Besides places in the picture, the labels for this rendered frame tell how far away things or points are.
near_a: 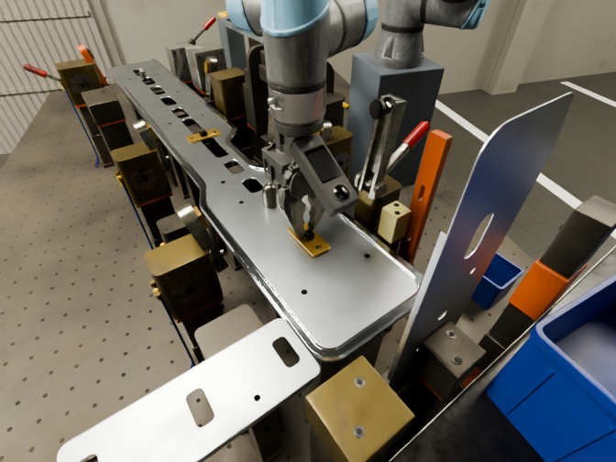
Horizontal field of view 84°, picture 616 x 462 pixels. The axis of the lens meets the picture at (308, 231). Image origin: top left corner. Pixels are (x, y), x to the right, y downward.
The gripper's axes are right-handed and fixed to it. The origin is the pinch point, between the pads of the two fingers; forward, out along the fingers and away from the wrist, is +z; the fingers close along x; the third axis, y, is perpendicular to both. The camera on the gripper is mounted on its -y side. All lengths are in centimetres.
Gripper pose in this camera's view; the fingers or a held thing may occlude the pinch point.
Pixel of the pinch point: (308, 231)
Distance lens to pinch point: 59.0
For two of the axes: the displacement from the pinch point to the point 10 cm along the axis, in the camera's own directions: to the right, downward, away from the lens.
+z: 0.1, 7.3, 6.8
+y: -5.8, -5.5, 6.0
